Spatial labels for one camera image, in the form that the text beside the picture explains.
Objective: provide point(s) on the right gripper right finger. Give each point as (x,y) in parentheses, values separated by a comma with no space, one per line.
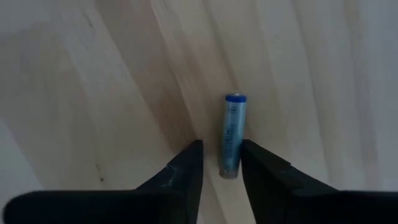
(295,205)

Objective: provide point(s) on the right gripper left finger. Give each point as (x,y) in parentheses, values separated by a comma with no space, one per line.
(140,205)

